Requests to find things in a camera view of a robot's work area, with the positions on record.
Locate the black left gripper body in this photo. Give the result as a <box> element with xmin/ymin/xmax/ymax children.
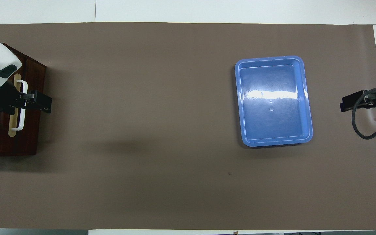
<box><xmin>0</xmin><ymin>81</ymin><xmax>21</xmax><ymax>115</ymax></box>

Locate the blue plastic tray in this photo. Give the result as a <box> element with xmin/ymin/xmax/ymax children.
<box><xmin>234</xmin><ymin>56</ymin><xmax>314</xmax><ymax>148</ymax></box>

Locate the brown table mat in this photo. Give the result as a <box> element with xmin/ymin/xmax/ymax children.
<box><xmin>0</xmin><ymin>22</ymin><xmax>376</xmax><ymax>231</ymax></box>

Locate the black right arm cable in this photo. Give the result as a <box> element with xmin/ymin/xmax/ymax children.
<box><xmin>352</xmin><ymin>85</ymin><xmax>376</xmax><ymax>140</ymax></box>

